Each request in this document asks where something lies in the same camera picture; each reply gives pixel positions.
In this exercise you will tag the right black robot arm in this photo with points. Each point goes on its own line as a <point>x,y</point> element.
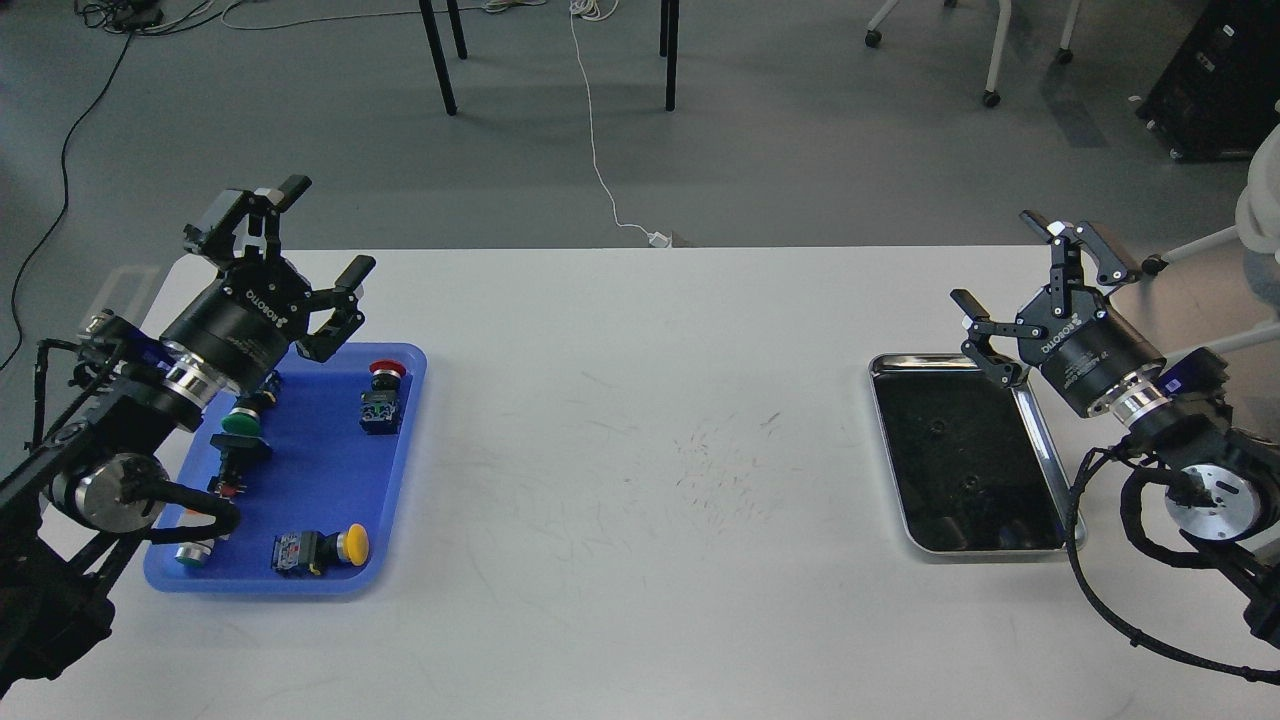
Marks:
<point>1198,486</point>

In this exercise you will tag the green push button switch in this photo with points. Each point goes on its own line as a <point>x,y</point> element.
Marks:
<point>245,417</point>

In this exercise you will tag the black equipment case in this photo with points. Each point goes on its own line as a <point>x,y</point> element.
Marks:
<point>1217,98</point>

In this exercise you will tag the black table leg left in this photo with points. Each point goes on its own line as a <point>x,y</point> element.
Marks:
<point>436,46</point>

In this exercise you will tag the yellow push button switch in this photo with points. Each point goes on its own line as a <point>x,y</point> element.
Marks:
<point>312,552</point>

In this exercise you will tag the white orange push button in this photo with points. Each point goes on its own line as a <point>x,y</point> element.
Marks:
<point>197,554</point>

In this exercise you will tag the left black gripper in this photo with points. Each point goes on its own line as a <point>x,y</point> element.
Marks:
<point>242,324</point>

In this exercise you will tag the black table leg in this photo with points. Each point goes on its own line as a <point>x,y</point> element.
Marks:
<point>436,46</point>
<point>669,26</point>

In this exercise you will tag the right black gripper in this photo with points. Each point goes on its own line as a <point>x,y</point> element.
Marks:
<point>1084,349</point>

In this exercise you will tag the black table leg right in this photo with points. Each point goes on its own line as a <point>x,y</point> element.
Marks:
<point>669,26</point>

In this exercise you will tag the red push button switch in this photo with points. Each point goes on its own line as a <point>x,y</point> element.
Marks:
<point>381,403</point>

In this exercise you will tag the metal tray black mat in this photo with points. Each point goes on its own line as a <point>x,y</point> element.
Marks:
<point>975,472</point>

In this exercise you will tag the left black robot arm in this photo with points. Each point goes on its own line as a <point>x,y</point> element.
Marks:
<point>91,489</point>

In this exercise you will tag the blue plastic tray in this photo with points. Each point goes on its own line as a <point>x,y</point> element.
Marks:
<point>325,473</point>

